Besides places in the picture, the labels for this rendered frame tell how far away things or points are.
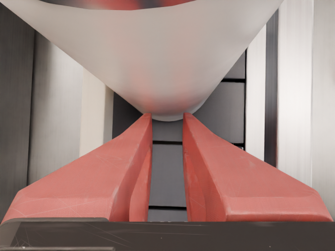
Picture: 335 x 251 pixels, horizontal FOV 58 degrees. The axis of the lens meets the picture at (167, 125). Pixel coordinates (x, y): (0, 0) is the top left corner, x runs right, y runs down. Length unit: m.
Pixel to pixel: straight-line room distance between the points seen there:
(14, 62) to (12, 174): 0.08
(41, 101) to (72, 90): 0.03
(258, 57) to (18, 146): 0.17
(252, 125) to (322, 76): 0.09
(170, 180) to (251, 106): 0.07
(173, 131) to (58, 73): 0.11
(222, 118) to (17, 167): 0.15
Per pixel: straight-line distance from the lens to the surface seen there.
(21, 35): 0.25
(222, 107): 0.18
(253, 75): 0.19
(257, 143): 0.19
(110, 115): 0.16
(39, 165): 0.25
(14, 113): 0.23
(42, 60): 0.26
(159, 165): 0.18
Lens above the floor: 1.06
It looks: 87 degrees down
